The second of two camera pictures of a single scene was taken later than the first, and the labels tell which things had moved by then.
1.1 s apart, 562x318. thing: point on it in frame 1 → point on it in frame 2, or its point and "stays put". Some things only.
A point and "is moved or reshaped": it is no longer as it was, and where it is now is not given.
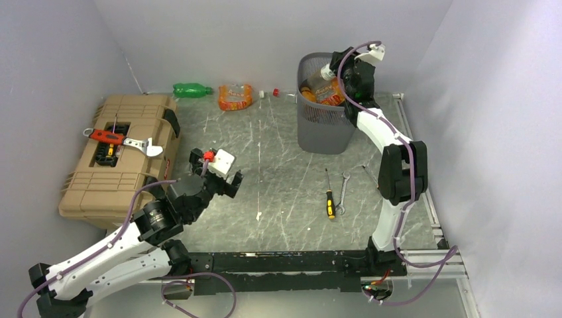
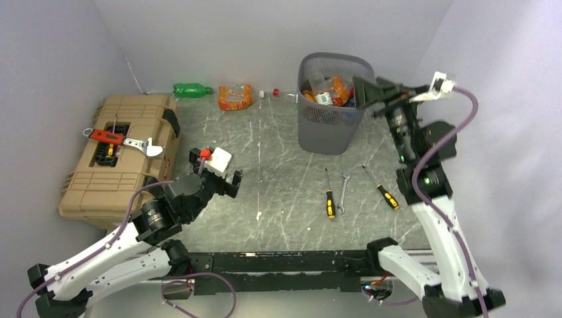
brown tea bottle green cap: x=321 y=83 → x=309 y=95
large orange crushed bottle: x=234 y=97 stays put
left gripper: x=227 y=188 stays put
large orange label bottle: x=329 y=91 is moved or reshaped
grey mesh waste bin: x=322 y=128 stays put
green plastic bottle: x=187 y=90 stays put
